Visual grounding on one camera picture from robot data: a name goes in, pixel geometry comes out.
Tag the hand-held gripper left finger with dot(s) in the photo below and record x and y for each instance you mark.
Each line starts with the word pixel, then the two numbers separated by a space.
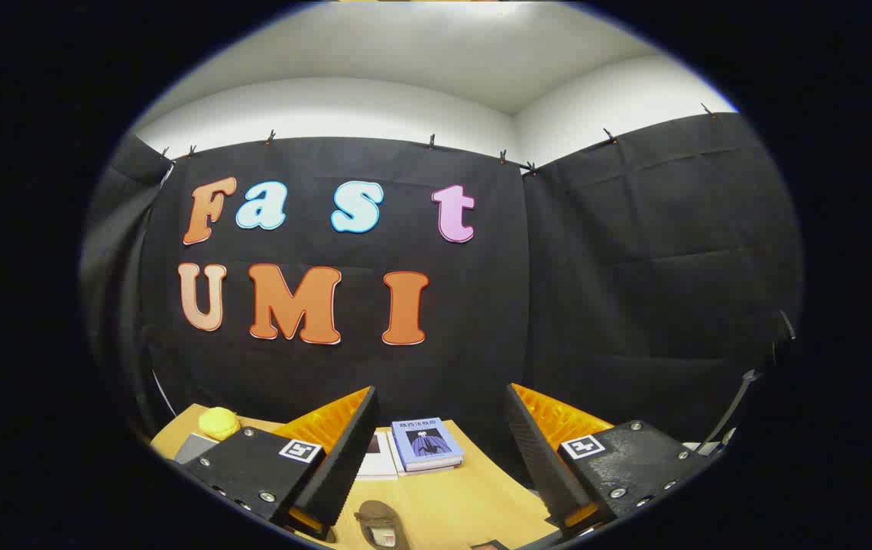
pixel 355 443

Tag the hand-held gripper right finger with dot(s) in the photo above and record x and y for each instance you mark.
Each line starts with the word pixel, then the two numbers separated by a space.
pixel 535 443

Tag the beige fabric storage box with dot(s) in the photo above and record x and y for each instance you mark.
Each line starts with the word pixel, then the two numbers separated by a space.
pixel 195 447

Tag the white cover book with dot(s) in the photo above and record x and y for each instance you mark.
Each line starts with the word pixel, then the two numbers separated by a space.
pixel 378 462

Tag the blue cover book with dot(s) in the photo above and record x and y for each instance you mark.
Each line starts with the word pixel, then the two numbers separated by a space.
pixel 424 441

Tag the yellow plush ball toy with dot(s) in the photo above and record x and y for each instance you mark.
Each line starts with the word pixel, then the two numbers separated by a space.
pixel 218 422

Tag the black tripod stand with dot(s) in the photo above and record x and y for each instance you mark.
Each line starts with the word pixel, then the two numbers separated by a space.
pixel 726 412

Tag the row of black cloth clips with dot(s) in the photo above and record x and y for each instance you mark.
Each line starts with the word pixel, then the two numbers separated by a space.
pixel 270 137

